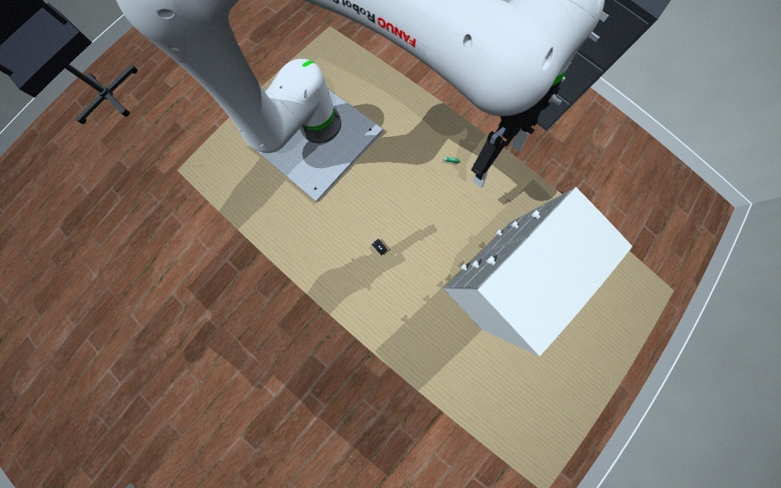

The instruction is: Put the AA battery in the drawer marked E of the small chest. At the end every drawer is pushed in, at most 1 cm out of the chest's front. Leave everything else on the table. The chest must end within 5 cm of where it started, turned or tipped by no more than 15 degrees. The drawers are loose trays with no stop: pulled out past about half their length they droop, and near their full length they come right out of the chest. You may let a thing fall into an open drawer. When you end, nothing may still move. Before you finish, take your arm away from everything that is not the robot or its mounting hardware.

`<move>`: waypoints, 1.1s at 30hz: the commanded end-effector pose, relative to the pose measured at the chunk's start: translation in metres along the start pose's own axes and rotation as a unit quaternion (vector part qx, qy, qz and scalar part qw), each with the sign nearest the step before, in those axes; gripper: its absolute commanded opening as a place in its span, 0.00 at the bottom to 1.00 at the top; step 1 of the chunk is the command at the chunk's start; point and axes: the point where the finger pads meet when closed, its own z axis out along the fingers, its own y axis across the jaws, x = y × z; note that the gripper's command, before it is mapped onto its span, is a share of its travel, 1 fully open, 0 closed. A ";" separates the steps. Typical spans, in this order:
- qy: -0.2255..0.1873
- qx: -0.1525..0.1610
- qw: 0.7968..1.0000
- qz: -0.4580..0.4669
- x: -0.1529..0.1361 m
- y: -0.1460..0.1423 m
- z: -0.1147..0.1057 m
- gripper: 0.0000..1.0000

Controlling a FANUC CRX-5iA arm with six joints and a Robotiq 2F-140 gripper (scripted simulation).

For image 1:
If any white chest of drawers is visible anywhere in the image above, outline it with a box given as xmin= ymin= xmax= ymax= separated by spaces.
xmin=444 ymin=187 xmax=632 ymax=356

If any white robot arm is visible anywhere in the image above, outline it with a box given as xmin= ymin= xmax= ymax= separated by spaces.
xmin=116 ymin=0 xmax=605 ymax=153

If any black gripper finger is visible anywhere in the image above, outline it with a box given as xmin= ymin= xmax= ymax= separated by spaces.
xmin=511 ymin=119 xmax=538 ymax=152
xmin=471 ymin=127 xmax=520 ymax=188

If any grey drawer front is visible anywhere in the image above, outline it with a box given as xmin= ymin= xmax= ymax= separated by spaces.
xmin=510 ymin=192 xmax=569 ymax=242
xmin=446 ymin=251 xmax=488 ymax=287
xmin=465 ymin=238 xmax=526 ymax=287
xmin=454 ymin=246 xmax=504 ymax=287
xmin=493 ymin=211 xmax=533 ymax=248
xmin=480 ymin=216 xmax=523 ymax=253

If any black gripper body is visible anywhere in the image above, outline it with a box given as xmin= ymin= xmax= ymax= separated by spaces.
xmin=498 ymin=111 xmax=541 ymax=139

